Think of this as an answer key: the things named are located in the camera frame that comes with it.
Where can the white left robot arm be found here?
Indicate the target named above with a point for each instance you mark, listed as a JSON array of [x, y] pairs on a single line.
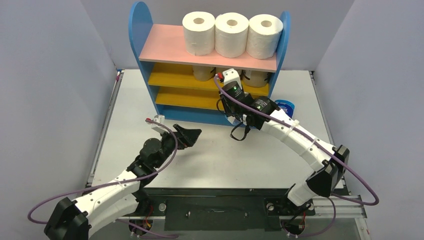
[[80, 218]]

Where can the brown printed paper roll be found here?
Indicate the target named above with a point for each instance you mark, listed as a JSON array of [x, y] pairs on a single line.
[[203, 73]]

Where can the white roll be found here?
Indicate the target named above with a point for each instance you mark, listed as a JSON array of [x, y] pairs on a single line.
[[231, 33], [199, 33], [263, 36]]

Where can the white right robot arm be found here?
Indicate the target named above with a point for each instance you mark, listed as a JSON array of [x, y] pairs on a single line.
[[262, 113]]

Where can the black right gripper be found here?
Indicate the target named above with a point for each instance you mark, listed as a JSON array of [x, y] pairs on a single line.
[[227, 100]]

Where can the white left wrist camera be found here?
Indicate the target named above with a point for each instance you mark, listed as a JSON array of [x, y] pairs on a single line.
[[157, 124]]

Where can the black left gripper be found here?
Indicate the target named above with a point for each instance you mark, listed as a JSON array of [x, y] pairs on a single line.
[[185, 138]]

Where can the blue shelf with coloured boards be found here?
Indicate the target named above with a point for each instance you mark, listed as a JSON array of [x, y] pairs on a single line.
[[166, 68]]

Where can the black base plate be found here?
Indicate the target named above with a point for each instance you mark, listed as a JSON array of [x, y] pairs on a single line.
[[192, 209]]

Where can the blue wrapped roll right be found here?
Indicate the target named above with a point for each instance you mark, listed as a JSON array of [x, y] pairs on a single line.
[[287, 106]]

